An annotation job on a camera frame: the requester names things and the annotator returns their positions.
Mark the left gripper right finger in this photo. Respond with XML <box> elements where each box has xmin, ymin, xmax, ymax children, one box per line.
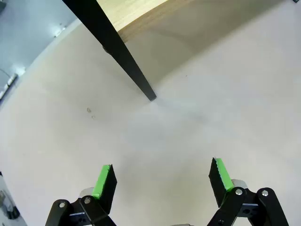
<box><xmin>206</xmin><ymin>157</ymin><xmax>290</xmax><ymax>226</ymax></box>

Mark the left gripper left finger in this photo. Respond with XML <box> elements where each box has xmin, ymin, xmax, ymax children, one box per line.
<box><xmin>45</xmin><ymin>164</ymin><xmax>118</xmax><ymax>226</ymax></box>

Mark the wooden two-tier shelf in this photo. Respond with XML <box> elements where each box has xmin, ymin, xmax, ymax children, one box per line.
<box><xmin>62</xmin><ymin>0</ymin><xmax>158</xmax><ymax>102</ymax></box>

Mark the wooden shelf board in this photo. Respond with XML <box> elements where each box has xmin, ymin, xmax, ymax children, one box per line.
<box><xmin>96</xmin><ymin>0</ymin><xmax>207</xmax><ymax>45</ymax></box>

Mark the white power strip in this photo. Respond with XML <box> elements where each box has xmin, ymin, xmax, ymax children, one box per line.
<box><xmin>0</xmin><ymin>73</ymin><xmax>19</xmax><ymax>100</ymax></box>

